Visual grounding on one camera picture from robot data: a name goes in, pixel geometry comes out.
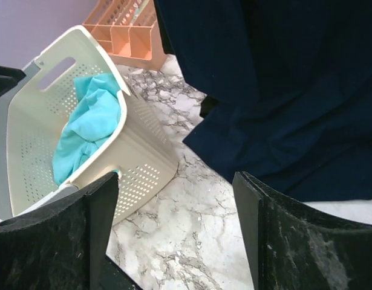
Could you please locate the white perforated laundry basket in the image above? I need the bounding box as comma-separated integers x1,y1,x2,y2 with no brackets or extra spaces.
0,25,178,222

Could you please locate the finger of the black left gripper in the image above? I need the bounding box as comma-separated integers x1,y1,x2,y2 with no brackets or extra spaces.
0,66,26,97

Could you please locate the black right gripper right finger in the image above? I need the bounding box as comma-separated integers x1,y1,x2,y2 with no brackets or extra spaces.
233,172,372,289

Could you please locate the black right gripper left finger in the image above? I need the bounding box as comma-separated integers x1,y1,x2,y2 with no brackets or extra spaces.
0,172,139,289

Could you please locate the teal cloth in basket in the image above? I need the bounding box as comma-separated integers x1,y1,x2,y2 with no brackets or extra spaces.
52,74,121,185

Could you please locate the navy blue t shirt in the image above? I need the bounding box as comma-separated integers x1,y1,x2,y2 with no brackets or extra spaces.
155,1,372,201

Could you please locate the orange plastic file organizer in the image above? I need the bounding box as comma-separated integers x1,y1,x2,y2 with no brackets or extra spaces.
83,0,167,71

